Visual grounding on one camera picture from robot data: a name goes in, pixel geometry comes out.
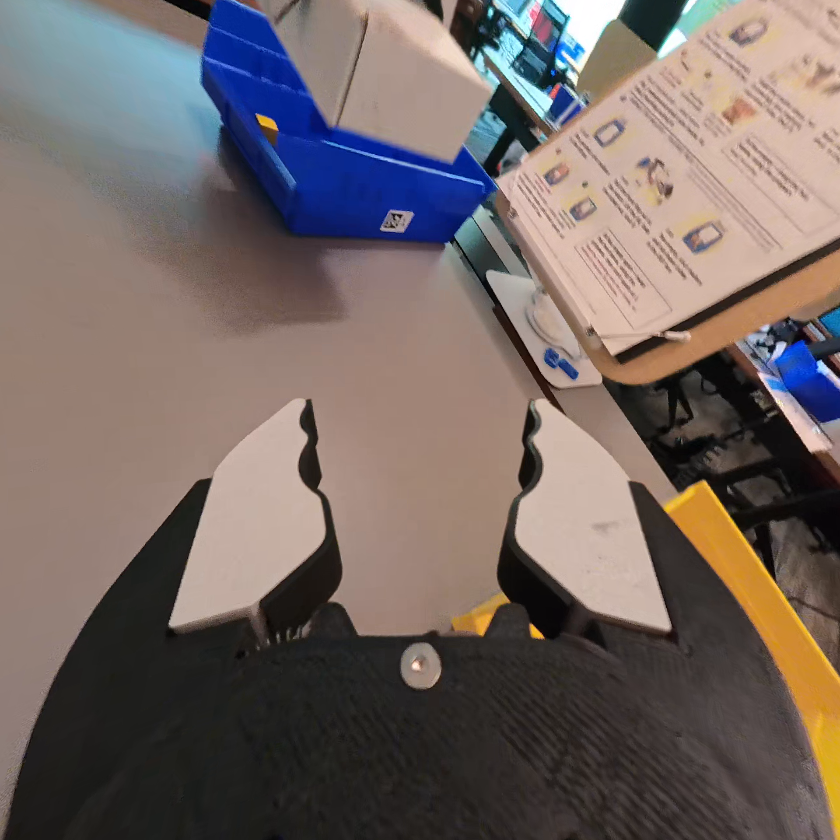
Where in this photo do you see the blue plastic bin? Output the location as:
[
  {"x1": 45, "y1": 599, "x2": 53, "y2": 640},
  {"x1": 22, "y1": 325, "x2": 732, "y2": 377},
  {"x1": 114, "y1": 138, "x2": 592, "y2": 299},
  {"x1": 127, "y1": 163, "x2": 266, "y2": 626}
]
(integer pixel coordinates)
[{"x1": 200, "y1": 0, "x2": 497, "y2": 244}]

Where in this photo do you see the brown board back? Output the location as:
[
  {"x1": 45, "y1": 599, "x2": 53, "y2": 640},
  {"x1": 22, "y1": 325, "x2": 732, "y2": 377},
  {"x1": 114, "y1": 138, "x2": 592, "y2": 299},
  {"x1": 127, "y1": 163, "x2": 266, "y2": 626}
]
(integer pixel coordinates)
[{"x1": 576, "y1": 20, "x2": 658, "y2": 102}]

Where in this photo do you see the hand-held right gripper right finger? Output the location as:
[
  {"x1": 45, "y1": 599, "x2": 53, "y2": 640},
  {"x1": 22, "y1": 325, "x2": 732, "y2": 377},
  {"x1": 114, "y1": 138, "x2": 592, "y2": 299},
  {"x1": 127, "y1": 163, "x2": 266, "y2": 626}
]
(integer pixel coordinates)
[{"x1": 497, "y1": 398, "x2": 675, "y2": 635}]

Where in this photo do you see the yellow plastic bin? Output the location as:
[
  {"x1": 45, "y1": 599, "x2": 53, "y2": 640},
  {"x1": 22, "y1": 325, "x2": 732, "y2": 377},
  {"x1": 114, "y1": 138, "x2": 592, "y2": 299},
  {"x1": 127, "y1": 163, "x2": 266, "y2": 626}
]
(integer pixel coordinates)
[{"x1": 451, "y1": 479, "x2": 840, "y2": 824}]

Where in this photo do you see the background blue bin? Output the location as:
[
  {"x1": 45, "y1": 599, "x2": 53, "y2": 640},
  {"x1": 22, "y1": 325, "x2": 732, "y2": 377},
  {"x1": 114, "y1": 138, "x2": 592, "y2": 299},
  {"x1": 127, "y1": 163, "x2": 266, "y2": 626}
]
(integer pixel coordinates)
[{"x1": 773, "y1": 340, "x2": 840, "y2": 424}]

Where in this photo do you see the black pillar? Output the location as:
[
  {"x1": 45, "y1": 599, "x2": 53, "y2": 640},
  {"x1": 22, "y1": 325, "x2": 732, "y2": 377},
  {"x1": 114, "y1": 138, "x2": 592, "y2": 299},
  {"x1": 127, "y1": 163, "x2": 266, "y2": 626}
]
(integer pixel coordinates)
[{"x1": 619, "y1": 0, "x2": 691, "y2": 52}]

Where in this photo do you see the white cardboard box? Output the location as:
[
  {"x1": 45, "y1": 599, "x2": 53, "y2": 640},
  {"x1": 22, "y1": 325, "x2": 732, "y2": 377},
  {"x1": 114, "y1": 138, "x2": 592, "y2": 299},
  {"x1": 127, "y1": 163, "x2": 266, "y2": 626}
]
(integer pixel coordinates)
[{"x1": 259, "y1": 0, "x2": 493, "y2": 165}]

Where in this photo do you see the instruction sheet board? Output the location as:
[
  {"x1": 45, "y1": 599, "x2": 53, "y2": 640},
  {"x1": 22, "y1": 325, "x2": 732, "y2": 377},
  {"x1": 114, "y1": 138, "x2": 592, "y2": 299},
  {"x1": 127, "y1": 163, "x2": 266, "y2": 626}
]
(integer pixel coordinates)
[{"x1": 495, "y1": 0, "x2": 840, "y2": 386}]

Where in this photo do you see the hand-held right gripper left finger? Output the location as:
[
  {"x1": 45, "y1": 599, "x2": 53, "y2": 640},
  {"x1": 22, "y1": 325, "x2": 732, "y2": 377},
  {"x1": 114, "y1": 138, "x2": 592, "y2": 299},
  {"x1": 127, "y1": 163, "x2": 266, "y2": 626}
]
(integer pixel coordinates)
[{"x1": 168, "y1": 398, "x2": 343, "y2": 632}]

